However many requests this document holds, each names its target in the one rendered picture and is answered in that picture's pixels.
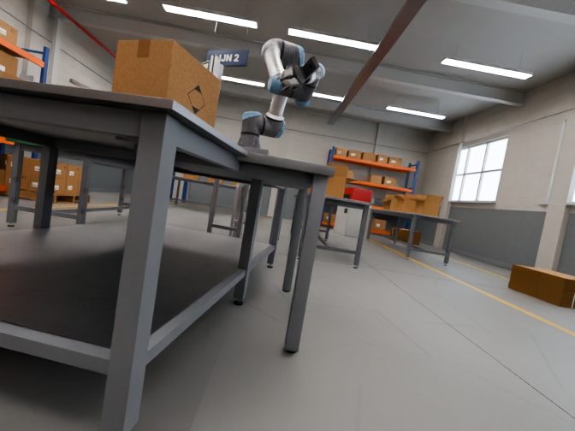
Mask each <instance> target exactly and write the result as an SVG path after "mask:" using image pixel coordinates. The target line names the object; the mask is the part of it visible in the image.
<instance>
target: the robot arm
mask: <svg viewBox="0 0 575 431"><path fill-rule="evenodd" d="M262 57H263V59H264V61H265V62H266V64H267V68H268V71H269V74H270V78H269V82H268V91H269V92H270V93H274V95H273V98H272V102H271V106H270V111H269V112H268V113H266V116H262V114H261V113H259V112H257V111H248V112H246V113H244V114H243V116H242V124H241V133H240V139H239V141H238V144H237V145H238V146H245V147H252V148H259V149H261V146H260V142H259V135H263V136H267V137H271V138H280V137H281V136H282V134H283V132H284V129H285V121H284V118H283V117H282V114H283V110H284V108H285V104H286V101H287V98H288V97H289V98H292V99H294V102H295V103H296V104H297V105H299V106H300V107H307V106H308V105H309V103H310V101H311V99H312V96H313V93H314V91H315V90H316V87H317V84H318V82H319V80H321V79H322V78H323V76H324V75H325V69H324V66H323V65H322V64H321V63H318V62H317V59H316V57H314V56H313V57H311V58H310V59H309V60H308V61H307V62H306V64H305V65H303V64H304V60H305V52H304V49H303V48H302V47H301V46H299V45H297V44H293V43H290V42H288V41H285V40H282V39H279V38H273V39H270V40H268V41H267V42H266V43H265V44H264V46H263V49H262Z"/></svg>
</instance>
